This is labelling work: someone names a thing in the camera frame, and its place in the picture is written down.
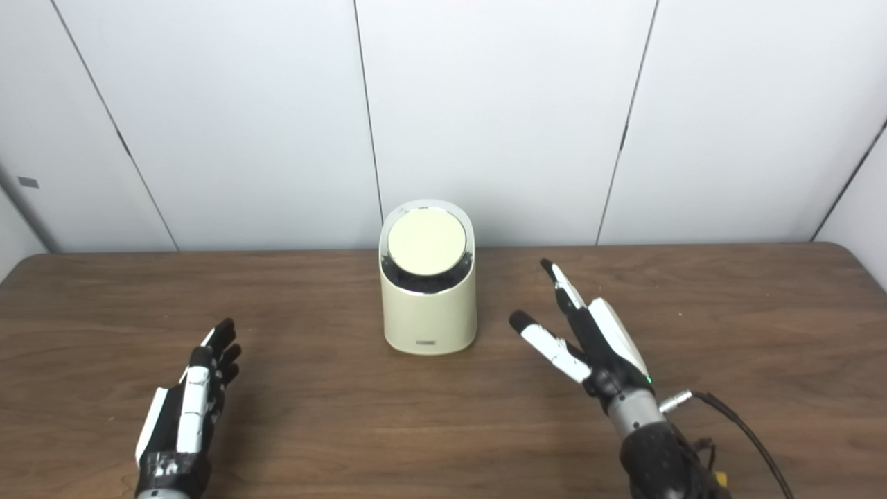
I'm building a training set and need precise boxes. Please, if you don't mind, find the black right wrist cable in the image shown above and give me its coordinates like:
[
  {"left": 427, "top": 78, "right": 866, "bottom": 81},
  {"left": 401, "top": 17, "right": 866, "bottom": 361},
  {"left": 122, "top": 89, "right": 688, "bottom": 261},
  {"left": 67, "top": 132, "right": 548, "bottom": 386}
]
[{"left": 658, "top": 390, "right": 796, "bottom": 499}]

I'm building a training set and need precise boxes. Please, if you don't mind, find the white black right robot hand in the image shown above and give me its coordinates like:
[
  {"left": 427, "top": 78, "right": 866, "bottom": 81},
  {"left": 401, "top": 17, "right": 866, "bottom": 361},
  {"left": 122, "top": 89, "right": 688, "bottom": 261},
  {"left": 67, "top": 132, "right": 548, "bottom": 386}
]
[{"left": 509, "top": 259, "right": 656, "bottom": 411}]

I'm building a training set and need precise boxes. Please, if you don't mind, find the cream round bin lid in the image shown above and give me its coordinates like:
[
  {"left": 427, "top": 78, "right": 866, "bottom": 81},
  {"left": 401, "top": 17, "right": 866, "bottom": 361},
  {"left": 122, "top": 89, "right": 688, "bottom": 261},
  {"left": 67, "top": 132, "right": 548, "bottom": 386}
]
[{"left": 387, "top": 207, "right": 467, "bottom": 277}]

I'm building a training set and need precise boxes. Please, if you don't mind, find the cream-colored bin body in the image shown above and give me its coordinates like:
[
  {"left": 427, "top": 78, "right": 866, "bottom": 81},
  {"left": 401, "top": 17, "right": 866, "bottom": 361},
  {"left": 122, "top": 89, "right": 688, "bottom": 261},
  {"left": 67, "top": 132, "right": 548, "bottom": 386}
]
[{"left": 378, "top": 200, "right": 478, "bottom": 356}]

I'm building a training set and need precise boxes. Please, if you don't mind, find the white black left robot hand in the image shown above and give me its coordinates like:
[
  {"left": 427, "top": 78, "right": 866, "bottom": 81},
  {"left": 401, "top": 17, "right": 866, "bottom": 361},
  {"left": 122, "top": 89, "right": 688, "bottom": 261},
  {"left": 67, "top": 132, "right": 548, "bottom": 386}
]
[{"left": 134, "top": 318, "right": 243, "bottom": 496}]

